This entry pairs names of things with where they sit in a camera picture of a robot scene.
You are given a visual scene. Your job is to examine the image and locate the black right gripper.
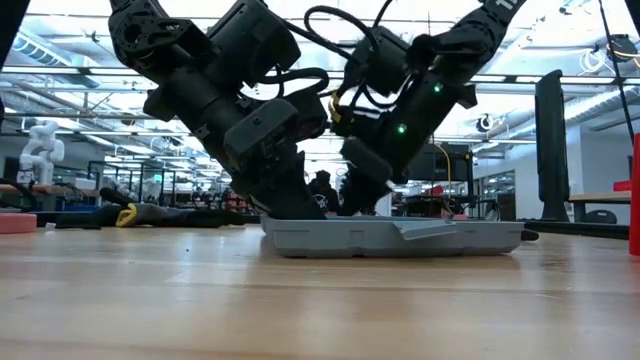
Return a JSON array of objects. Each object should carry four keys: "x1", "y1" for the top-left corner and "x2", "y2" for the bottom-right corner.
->
[{"x1": 339, "y1": 74, "x2": 476, "y2": 217}]

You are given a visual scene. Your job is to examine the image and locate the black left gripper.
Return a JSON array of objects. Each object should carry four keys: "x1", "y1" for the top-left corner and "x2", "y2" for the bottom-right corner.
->
[{"x1": 223, "y1": 98, "x2": 326, "y2": 220}]

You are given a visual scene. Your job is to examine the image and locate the grey plastic tool case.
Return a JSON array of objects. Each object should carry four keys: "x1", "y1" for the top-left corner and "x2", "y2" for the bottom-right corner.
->
[{"x1": 259, "y1": 214, "x2": 526, "y2": 259}]

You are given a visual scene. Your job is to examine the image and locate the white pillar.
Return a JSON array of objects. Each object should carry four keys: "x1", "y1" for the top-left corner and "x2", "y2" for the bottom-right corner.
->
[{"x1": 375, "y1": 192, "x2": 394, "y2": 217}]

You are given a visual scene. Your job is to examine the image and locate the person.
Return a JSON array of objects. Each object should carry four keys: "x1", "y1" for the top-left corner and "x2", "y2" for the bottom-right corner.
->
[{"x1": 307, "y1": 169, "x2": 342, "y2": 217}]

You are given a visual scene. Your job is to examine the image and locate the black background monitor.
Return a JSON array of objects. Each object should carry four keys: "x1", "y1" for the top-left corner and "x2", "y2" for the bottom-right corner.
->
[{"x1": 408, "y1": 143, "x2": 475, "y2": 183}]

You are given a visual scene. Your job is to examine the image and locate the black work glove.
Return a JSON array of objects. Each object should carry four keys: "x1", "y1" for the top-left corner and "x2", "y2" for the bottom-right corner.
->
[{"x1": 99, "y1": 187, "x2": 246, "y2": 230}]

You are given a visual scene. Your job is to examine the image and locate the black chair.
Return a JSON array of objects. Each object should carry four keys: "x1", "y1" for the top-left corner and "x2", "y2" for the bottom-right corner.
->
[{"x1": 583, "y1": 209, "x2": 618, "y2": 225}]

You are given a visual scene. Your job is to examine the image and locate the red plastic bin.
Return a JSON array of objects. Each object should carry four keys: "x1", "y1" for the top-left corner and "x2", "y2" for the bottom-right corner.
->
[{"x1": 628, "y1": 132, "x2": 640, "y2": 257}]

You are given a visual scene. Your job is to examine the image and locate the thin black stand pole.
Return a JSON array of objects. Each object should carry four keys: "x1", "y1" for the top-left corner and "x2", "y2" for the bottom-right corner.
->
[{"x1": 597, "y1": 0, "x2": 636, "y2": 146}]

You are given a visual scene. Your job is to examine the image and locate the pink round pad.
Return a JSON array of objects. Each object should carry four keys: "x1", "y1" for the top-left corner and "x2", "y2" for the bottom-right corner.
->
[{"x1": 0, "y1": 212, "x2": 39, "y2": 235}]

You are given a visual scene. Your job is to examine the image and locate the black ceiling device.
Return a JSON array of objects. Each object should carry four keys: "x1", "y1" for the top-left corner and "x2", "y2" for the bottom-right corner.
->
[{"x1": 606, "y1": 33, "x2": 640, "y2": 64}]

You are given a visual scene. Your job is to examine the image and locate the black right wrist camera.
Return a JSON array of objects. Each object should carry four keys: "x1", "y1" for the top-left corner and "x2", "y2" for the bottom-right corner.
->
[{"x1": 329, "y1": 92, "x2": 374, "y2": 139}]

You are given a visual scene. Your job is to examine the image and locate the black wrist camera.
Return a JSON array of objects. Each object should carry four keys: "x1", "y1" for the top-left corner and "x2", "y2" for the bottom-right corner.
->
[
  {"x1": 285, "y1": 89, "x2": 330, "y2": 142},
  {"x1": 329, "y1": 92, "x2": 374, "y2": 139}
]

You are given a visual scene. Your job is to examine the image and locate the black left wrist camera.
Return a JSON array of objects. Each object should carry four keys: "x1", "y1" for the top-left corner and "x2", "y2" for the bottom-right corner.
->
[{"x1": 285, "y1": 89, "x2": 330, "y2": 142}]

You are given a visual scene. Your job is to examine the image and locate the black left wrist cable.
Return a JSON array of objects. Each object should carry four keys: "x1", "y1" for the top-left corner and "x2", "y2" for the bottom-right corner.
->
[{"x1": 259, "y1": 67, "x2": 331, "y2": 101}]

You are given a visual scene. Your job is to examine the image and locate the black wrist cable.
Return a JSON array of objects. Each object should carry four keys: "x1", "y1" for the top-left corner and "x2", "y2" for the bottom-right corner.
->
[
  {"x1": 284, "y1": 4, "x2": 382, "y2": 66},
  {"x1": 259, "y1": 67, "x2": 331, "y2": 101}
]

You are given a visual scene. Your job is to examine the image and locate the black background workstation frame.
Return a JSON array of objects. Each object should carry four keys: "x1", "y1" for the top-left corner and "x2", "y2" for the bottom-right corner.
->
[{"x1": 87, "y1": 159, "x2": 166, "y2": 206}]

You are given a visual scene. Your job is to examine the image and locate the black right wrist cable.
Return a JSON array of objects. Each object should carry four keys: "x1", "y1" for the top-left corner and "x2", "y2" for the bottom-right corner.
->
[{"x1": 284, "y1": 4, "x2": 382, "y2": 66}]

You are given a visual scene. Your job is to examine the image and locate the black curved hose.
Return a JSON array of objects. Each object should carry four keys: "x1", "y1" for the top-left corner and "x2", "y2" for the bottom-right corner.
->
[{"x1": 0, "y1": 177, "x2": 39, "y2": 211}]

